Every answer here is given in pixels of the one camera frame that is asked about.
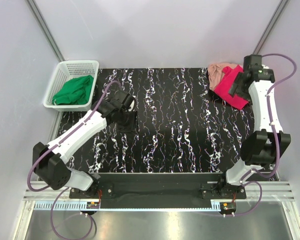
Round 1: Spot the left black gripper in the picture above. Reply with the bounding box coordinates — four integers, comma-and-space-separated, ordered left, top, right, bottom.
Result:
117, 108, 139, 136

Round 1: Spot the red t-shirt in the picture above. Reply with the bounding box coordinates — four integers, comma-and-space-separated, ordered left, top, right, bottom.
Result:
214, 64, 251, 110

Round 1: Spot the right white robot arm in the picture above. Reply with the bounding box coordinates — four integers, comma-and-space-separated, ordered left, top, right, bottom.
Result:
215, 54, 291, 199

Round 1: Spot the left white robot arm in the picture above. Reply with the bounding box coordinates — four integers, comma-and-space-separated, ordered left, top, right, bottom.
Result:
30, 90, 138, 198

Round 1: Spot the folded pink t-shirt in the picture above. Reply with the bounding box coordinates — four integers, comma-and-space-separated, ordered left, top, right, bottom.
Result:
207, 62, 239, 91

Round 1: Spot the green t-shirt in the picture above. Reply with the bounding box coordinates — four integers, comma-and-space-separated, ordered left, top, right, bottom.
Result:
51, 75, 94, 105

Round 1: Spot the white plastic basket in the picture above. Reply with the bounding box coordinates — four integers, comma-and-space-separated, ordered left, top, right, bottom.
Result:
43, 60, 99, 112

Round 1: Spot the black marble table mat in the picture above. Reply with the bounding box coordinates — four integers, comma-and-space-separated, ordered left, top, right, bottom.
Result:
67, 68, 255, 173

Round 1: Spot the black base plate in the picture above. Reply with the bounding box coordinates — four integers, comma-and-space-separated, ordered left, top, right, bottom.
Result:
68, 172, 246, 210

